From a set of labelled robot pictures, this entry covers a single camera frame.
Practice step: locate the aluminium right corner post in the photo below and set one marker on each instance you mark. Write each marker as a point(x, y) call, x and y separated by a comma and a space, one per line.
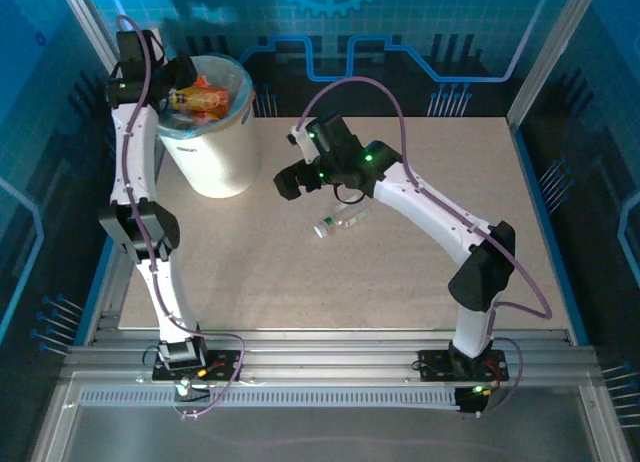
point(550, 47)

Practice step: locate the black connector box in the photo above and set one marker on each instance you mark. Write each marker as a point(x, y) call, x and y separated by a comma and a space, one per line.
point(192, 396)
point(470, 402)

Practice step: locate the aluminium table frame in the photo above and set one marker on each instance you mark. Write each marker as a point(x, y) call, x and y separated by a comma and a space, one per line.
point(325, 357)

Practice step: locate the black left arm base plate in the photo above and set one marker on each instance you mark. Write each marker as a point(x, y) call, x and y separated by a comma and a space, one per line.
point(225, 364)

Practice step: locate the aluminium left corner post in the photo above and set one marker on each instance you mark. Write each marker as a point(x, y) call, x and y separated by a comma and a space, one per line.
point(85, 12)

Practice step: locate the orange juice plastic bottle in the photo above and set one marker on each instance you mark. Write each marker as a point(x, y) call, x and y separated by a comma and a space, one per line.
point(197, 99)

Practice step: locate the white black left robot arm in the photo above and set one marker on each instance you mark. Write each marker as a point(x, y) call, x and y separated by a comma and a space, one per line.
point(132, 152)

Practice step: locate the white waste bin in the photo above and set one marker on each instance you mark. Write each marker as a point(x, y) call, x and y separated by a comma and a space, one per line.
point(215, 157)

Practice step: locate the aluminium corner post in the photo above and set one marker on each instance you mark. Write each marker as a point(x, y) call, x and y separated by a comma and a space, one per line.
point(85, 12)
point(550, 47)

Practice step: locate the grey metal shelf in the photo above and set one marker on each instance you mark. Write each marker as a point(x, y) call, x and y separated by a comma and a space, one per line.
point(325, 432)

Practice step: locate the blue plastic bin liner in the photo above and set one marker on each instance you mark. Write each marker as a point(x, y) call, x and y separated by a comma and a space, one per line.
point(240, 82)

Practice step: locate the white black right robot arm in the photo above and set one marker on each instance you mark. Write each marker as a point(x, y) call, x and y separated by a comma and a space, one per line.
point(430, 207)

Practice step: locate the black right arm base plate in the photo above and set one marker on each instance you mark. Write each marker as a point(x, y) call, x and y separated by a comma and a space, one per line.
point(432, 366)

